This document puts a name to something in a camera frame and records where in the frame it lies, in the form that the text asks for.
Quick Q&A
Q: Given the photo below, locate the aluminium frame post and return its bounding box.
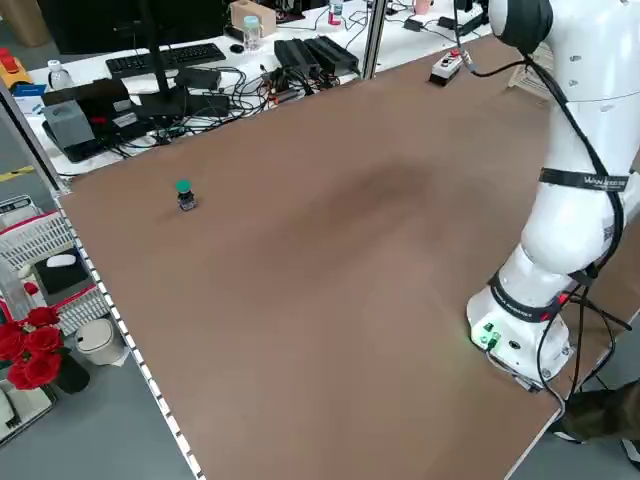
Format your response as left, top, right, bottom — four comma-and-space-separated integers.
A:
363, 0, 389, 79

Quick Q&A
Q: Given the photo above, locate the person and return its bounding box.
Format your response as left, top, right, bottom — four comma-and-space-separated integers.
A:
552, 379, 640, 456

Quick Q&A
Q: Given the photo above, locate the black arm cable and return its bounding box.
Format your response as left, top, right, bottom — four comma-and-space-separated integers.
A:
452, 0, 634, 401

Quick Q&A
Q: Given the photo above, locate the blue and white box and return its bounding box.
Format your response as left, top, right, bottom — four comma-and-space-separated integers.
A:
12, 82, 49, 119

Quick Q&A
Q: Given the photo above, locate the black power adapter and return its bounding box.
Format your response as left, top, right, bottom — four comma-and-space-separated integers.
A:
273, 38, 321, 76
304, 35, 361, 71

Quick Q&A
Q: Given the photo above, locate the cardboard box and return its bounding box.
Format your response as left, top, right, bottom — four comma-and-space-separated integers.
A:
229, 0, 278, 36

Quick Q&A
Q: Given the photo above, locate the white plastic basket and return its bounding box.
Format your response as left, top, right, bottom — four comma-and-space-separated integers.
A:
0, 209, 109, 336

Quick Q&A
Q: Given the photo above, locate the white wire rack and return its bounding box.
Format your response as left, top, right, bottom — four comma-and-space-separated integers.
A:
507, 62, 554, 106

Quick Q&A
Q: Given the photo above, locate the green push button switch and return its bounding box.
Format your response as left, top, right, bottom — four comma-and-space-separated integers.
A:
174, 178, 199, 213

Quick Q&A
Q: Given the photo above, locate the black keyboard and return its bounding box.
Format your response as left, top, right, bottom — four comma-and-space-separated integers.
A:
105, 43, 227, 77

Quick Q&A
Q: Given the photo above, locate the black base cable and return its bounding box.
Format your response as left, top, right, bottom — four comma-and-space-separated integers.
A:
482, 332, 569, 406

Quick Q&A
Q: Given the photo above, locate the red rose bouquet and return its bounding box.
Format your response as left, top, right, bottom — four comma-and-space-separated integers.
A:
0, 305, 66, 391

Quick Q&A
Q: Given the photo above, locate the small white trash bin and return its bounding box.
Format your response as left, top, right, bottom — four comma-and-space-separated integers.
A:
74, 319, 129, 366

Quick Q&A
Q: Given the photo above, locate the clear plastic water bottle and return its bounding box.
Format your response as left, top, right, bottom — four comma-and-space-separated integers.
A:
47, 58, 76, 91

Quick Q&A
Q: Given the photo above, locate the black monitor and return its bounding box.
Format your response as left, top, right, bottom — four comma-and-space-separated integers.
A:
38, 0, 229, 55

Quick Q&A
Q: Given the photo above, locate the clear jar blue lid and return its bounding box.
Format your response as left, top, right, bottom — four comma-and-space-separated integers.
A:
242, 14, 263, 51

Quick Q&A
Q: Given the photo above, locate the black monitor stand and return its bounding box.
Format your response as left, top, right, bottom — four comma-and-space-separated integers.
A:
134, 0, 231, 119

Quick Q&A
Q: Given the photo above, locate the white push-button control box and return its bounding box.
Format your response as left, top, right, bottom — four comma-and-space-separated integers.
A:
428, 49, 464, 87

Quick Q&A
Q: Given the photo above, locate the black vase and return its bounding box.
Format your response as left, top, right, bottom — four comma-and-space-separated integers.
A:
52, 349, 91, 395

